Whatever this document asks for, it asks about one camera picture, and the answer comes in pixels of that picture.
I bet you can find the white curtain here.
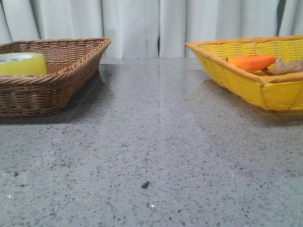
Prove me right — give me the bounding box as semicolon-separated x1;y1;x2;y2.
0;0;303;59

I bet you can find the yellow woven basket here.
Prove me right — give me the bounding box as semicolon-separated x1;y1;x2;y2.
185;35;303;111

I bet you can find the orange toy carrot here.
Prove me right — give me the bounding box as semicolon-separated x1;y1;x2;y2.
228;55;277;73

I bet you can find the yellow packing tape roll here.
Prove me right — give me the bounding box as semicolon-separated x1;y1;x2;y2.
0;52;47;76

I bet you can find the small black debris chip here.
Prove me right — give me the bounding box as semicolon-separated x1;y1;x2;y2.
141;181;150;189

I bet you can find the beige ginger root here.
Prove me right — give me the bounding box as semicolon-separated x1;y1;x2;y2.
262;58;303;76

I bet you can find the brown wicker basket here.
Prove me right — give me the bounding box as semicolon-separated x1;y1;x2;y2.
0;37;111;117

